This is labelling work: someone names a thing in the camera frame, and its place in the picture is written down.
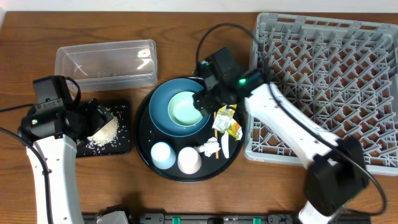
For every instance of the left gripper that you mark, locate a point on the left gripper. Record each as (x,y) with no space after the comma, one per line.
(94,115)

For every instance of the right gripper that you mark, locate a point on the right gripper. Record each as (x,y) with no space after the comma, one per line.
(203,101)

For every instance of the pale green bowl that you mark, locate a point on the pale green bowl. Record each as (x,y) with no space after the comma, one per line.
(182,111)

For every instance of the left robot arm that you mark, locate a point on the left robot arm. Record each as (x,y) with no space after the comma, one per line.
(52,130)

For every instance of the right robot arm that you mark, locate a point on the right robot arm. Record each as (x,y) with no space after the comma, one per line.
(336,171)

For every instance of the grey dishwasher rack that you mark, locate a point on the grey dishwasher rack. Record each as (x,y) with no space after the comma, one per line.
(342,74)

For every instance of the pile of rice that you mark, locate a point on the pile of rice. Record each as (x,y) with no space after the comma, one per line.
(113,138)

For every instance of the green yellow snack wrapper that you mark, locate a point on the green yellow snack wrapper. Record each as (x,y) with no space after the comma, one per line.
(223,118)

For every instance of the black rectangular tray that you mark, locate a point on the black rectangular tray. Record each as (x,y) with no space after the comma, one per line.
(108,103)

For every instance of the orange green torn wrapper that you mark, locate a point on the orange green torn wrapper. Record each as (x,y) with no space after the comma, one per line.
(235,130)

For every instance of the white plastic spoon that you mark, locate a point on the white plastic spoon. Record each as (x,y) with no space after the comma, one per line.
(225,144)

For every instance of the crumpled white tissue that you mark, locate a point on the crumpled white tissue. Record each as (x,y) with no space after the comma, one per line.
(209,147)

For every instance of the clear plastic bin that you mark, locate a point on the clear plastic bin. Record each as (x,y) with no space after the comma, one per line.
(110,65)

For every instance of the wooden chopstick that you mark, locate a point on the wooden chopstick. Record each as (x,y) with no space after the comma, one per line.
(216,136)

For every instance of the round black serving tray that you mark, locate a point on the round black serving tray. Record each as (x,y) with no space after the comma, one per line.
(146,135)

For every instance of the light blue cup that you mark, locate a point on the light blue cup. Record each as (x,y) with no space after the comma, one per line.
(163,156)

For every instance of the white pink cup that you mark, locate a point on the white pink cup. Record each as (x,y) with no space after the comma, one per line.
(189,160)

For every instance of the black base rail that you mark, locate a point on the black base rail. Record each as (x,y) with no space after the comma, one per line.
(160,218)

